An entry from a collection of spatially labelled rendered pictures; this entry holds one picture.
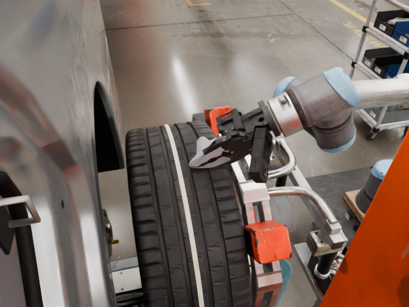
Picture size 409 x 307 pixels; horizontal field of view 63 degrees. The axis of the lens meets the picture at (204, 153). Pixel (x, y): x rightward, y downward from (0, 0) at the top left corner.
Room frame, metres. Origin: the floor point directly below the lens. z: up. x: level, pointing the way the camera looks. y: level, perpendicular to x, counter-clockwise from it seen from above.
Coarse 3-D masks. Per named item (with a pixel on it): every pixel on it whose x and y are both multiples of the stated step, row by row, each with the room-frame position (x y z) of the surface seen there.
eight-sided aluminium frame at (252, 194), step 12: (228, 168) 0.64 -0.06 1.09; (240, 180) 0.56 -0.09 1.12; (252, 180) 0.56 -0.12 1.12; (240, 192) 0.53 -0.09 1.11; (252, 192) 0.53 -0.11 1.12; (264, 192) 0.53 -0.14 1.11; (240, 204) 0.52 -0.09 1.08; (252, 204) 0.51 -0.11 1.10; (264, 204) 0.51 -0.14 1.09; (252, 216) 0.49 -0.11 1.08; (264, 216) 0.49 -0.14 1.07; (252, 264) 0.42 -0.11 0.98; (264, 264) 0.43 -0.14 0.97; (276, 264) 0.42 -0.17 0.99; (252, 276) 0.41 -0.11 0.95; (264, 276) 0.39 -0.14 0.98; (276, 276) 0.40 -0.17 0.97; (252, 288) 0.40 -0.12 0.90; (264, 288) 0.38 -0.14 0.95; (276, 288) 0.38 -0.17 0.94; (264, 300) 0.41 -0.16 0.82; (276, 300) 0.39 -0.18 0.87
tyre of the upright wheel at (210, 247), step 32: (160, 128) 0.77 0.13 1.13; (192, 128) 0.73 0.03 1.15; (128, 160) 0.58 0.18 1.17; (160, 160) 0.57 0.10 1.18; (160, 192) 0.49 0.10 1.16; (192, 192) 0.50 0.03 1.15; (224, 192) 0.50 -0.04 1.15; (160, 224) 0.43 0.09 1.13; (192, 224) 0.43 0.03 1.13; (224, 224) 0.44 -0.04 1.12; (160, 256) 0.37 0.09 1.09; (224, 256) 0.39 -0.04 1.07; (160, 288) 0.33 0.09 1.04; (192, 288) 0.34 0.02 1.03; (224, 288) 0.34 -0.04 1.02
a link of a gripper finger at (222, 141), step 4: (220, 136) 0.55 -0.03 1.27; (224, 136) 0.55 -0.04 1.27; (228, 136) 0.55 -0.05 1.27; (236, 136) 0.56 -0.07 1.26; (216, 140) 0.55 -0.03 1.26; (220, 140) 0.54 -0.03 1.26; (224, 140) 0.54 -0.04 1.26; (228, 140) 0.54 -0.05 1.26; (212, 144) 0.54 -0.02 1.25; (216, 144) 0.54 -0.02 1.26; (220, 144) 0.54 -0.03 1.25; (224, 144) 0.54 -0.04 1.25; (208, 148) 0.54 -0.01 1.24; (212, 148) 0.54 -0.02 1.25; (216, 148) 0.54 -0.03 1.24; (224, 148) 0.54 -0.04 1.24; (204, 152) 0.54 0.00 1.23; (208, 152) 0.54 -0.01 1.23
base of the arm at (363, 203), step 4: (364, 188) 1.17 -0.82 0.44; (360, 192) 1.17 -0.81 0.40; (364, 192) 1.15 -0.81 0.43; (356, 196) 1.18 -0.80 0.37; (360, 196) 1.15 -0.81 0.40; (364, 196) 1.13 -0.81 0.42; (368, 196) 1.11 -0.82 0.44; (356, 200) 1.15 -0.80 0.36; (360, 200) 1.13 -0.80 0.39; (364, 200) 1.12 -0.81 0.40; (368, 200) 1.10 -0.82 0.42; (356, 204) 1.14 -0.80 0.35; (360, 204) 1.12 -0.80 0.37; (364, 204) 1.10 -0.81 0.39; (368, 204) 1.09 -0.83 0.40; (360, 208) 1.10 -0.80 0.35; (364, 208) 1.09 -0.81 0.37; (364, 212) 1.08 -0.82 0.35
